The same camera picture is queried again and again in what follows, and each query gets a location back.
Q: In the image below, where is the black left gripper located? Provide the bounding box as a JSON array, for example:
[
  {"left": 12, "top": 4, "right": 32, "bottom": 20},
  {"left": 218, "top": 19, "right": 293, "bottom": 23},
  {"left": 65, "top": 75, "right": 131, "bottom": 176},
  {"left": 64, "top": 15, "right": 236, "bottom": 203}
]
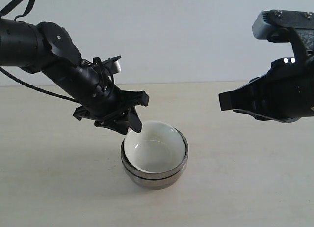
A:
[{"left": 73, "top": 64, "right": 149, "bottom": 135}]

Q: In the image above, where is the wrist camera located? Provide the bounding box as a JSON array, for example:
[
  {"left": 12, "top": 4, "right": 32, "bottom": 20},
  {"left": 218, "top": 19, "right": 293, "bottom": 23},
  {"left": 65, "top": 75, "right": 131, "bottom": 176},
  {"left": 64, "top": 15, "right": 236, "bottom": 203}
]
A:
[
  {"left": 102, "top": 55, "right": 122, "bottom": 77},
  {"left": 252, "top": 9, "right": 314, "bottom": 63}
]

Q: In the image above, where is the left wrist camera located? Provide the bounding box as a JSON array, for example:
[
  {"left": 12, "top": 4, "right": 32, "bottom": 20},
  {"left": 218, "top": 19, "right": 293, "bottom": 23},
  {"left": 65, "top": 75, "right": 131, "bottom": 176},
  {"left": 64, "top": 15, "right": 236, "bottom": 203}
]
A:
[{"left": 102, "top": 55, "right": 122, "bottom": 77}]

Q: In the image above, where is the dimpled steel bowl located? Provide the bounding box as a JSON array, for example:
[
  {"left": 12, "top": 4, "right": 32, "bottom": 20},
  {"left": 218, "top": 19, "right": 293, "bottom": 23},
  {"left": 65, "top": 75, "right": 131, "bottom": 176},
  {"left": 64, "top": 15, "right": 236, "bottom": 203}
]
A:
[{"left": 121, "top": 127, "right": 189, "bottom": 186}]

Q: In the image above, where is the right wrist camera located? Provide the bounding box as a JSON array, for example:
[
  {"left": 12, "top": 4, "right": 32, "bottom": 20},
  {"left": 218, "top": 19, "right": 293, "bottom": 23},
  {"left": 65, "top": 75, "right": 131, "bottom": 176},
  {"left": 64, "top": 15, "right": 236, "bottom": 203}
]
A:
[{"left": 252, "top": 9, "right": 314, "bottom": 63}]

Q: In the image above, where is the smooth steel bowl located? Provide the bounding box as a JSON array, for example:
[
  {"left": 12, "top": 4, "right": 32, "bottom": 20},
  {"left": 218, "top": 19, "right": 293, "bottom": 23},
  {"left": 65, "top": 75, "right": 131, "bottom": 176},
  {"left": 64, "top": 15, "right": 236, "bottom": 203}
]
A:
[{"left": 123, "top": 163, "right": 187, "bottom": 190}]

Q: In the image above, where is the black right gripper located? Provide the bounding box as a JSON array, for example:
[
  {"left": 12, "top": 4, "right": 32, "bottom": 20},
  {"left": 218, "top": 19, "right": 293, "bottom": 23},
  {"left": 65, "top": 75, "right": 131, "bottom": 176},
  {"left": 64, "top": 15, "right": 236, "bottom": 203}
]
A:
[{"left": 218, "top": 57, "right": 314, "bottom": 123}]

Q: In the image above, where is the white ceramic bowl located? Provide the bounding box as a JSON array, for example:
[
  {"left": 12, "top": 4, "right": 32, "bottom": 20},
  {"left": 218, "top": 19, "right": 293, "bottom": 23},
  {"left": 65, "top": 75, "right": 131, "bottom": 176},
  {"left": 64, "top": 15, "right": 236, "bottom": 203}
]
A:
[{"left": 123, "top": 120, "right": 186, "bottom": 173}]

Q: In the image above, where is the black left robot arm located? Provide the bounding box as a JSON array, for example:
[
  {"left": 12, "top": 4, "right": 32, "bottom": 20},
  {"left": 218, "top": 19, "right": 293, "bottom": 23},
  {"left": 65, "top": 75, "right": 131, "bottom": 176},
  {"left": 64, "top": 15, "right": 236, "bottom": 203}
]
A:
[{"left": 0, "top": 19, "right": 149, "bottom": 135}]

